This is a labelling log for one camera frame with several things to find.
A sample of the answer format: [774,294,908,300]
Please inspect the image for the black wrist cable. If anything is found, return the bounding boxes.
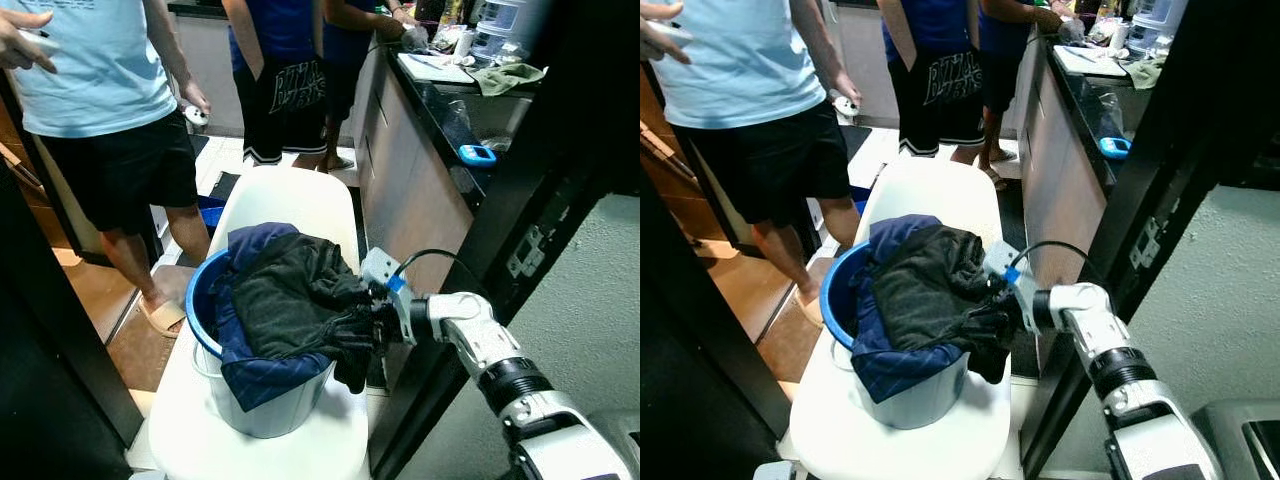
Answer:
[1008,239,1097,287]
[395,247,484,294]

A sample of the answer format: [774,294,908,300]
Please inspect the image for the black door frame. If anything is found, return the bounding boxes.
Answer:
[368,0,641,480]
[1020,0,1280,480]

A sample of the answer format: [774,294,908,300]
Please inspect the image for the dark door panel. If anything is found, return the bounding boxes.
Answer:
[640,180,791,480]
[0,160,143,480]

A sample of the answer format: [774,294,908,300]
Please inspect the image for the person in dark blue top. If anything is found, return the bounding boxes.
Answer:
[320,0,417,173]
[978,0,1067,191]

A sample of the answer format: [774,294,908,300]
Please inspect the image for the metal door latch plate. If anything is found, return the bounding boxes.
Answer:
[1130,217,1163,271]
[506,224,547,280]

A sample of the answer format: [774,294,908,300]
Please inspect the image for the white board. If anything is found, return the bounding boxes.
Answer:
[1053,45,1129,78]
[397,52,473,84]

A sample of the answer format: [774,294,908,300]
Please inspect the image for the person in light blue shirt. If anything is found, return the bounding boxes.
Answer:
[640,0,863,327]
[0,0,213,339]

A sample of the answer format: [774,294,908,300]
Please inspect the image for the white plastic chair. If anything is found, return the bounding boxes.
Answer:
[788,157,1013,480]
[148,165,371,480]

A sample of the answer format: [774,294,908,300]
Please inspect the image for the navy blue quilted garment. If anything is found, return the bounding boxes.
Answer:
[850,214,966,404]
[208,222,336,413]

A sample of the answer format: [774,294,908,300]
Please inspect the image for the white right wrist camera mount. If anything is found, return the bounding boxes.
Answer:
[360,247,419,346]
[985,242,1041,331]

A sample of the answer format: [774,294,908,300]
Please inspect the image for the person in printed black shorts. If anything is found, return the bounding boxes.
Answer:
[877,0,991,166]
[220,0,331,169]

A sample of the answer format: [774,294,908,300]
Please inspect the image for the brown cabinet with black counter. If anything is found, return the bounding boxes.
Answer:
[1012,30,1161,291]
[355,40,547,296]

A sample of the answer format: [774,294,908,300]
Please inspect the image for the dark grey-green garment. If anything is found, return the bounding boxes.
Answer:
[872,224,1011,353]
[230,233,379,363]

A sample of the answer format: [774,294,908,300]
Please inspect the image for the clear water dispenser jug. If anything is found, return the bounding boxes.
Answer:
[470,0,549,66]
[1125,0,1189,59]

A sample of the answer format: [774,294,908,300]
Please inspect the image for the green cloth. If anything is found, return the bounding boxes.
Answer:
[1125,55,1169,91]
[470,62,547,97]

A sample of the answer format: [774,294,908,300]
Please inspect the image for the white bucket with blue rim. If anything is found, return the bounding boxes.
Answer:
[818,240,971,431]
[185,248,339,439]

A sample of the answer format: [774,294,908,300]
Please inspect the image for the clear plastic bag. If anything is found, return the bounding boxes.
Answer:
[438,95,479,146]
[1085,88,1126,141]

